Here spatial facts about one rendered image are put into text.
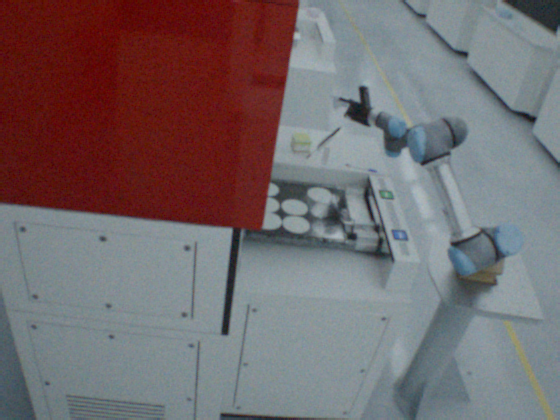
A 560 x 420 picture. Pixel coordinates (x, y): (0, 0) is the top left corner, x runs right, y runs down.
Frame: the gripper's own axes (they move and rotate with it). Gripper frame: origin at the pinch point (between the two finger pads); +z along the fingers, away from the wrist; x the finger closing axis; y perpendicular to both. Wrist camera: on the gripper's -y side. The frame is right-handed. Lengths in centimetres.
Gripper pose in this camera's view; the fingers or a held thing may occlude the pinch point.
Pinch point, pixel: (338, 95)
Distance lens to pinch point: 234.5
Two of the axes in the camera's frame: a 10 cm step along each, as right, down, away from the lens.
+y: -3.2, 9.0, 3.0
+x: 6.7, -0.1, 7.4
